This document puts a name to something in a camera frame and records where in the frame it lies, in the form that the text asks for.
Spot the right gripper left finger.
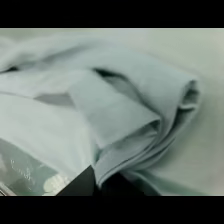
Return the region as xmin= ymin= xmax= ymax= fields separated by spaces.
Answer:
xmin=55 ymin=165 xmax=100 ymax=197

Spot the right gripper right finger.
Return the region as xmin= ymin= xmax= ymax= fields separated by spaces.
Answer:
xmin=99 ymin=171 xmax=148 ymax=197

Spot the pale green shirt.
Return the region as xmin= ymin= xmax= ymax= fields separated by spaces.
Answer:
xmin=0 ymin=28 xmax=224 ymax=197

